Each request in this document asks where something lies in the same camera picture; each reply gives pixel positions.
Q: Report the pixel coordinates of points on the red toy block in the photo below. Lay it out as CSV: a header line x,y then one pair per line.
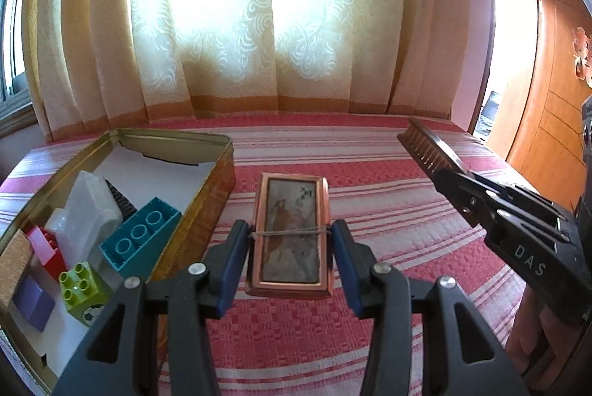
x,y
46,257

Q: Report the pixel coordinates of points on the purple toy block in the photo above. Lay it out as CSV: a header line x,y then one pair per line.
x,y
34,306

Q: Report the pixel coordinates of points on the thin rubber band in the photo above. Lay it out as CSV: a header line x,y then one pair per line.
x,y
291,232

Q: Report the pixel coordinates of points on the wooden door frame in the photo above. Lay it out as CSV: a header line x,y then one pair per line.
x,y
518,7

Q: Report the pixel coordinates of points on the small white cardboard box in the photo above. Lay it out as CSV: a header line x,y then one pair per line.
x,y
14,266

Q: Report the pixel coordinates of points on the dark grey cloth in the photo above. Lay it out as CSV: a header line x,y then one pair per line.
x,y
489,114

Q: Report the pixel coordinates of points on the green toy block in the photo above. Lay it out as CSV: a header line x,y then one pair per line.
x,y
78,289

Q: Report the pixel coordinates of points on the wooden wardrobe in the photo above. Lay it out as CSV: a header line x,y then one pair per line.
x,y
550,100

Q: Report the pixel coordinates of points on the person's right hand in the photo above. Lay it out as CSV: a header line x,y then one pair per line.
x,y
525,336

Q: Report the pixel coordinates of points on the teal toy block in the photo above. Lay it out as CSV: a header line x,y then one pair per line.
x,y
138,248

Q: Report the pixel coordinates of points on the metal window frame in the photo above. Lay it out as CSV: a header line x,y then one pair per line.
x,y
11,53

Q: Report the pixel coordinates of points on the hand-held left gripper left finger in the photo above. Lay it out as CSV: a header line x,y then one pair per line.
x,y
231,266

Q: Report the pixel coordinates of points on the black toothed hair clip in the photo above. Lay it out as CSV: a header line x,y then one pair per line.
x,y
121,204

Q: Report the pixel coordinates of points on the red striped bed sheet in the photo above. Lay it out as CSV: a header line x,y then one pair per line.
x,y
370,155

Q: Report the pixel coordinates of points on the flower sticker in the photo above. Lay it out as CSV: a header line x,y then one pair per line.
x,y
582,51

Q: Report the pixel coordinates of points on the gold tin box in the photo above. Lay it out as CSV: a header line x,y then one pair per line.
x,y
208,201

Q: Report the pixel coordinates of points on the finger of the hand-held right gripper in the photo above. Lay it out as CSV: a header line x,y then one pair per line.
x,y
527,229
485,188

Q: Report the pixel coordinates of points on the clear plastic box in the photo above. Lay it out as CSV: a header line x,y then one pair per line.
x,y
88,211

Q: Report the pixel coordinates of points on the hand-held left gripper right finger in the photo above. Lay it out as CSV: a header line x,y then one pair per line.
x,y
344,271

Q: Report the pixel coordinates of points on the wide patterned yellow curtain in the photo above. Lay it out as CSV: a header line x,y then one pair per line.
x,y
231,30

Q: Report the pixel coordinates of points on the white paper liner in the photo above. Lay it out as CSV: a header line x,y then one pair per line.
x,y
171,188

